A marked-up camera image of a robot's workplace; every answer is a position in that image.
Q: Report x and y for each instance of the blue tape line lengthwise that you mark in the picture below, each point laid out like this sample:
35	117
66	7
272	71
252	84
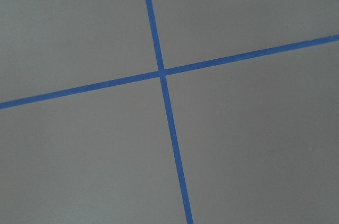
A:
169	112

